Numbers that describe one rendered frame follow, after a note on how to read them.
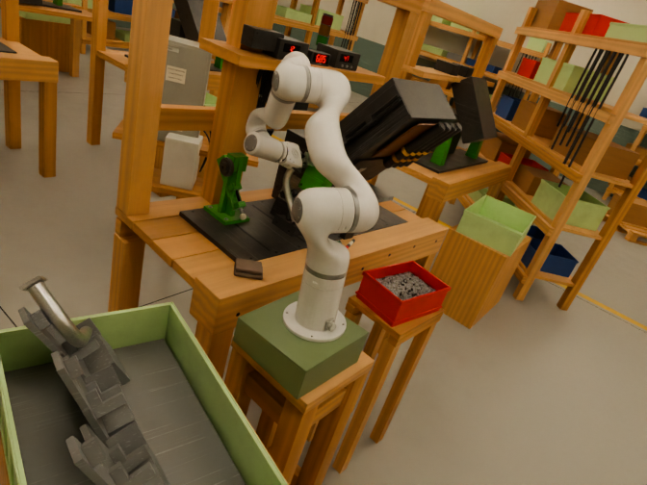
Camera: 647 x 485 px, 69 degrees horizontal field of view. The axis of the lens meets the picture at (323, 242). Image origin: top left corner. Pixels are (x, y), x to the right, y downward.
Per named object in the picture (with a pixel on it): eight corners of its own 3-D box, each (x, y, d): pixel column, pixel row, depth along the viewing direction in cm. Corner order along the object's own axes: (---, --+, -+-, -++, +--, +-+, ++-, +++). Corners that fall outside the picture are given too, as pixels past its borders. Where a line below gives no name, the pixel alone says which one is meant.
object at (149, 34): (363, 185, 289) (420, 14, 246) (126, 216, 180) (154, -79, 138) (352, 179, 293) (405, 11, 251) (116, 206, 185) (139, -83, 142)
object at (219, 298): (438, 252, 263) (449, 228, 256) (212, 337, 154) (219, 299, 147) (418, 240, 270) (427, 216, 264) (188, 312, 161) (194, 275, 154)
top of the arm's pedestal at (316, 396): (371, 370, 151) (375, 360, 149) (303, 415, 127) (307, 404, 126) (301, 314, 167) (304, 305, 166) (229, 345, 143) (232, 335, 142)
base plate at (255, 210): (406, 224, 250) (408, 221, 249) (242, 268, 170) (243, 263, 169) (349, 191, 272) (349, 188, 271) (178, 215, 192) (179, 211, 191)
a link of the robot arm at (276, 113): (259, 67, 157) (239, 132, 181) (278, 102, 151) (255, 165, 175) (282, 67, 162) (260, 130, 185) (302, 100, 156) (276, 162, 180)
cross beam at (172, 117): (357, 131, 273) (362, 115, 269) (146, 130, 178) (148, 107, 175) (351, 128, 276) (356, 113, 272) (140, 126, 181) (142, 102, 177)
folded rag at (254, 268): (262, 268, 170) (264, 261, 168) (262, 280, 163) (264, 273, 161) (234, 264, 167) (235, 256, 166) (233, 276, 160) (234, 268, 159)
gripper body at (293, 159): (288, 160, 180) (305, 166, 189) (283, 136, 182) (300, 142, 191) (272, 167, 184) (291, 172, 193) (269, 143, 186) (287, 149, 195)
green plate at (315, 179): (327, 200, 203) (349, 155, 198) (316, 198, 196) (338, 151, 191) (309, 189, 209) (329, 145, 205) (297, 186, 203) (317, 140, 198)
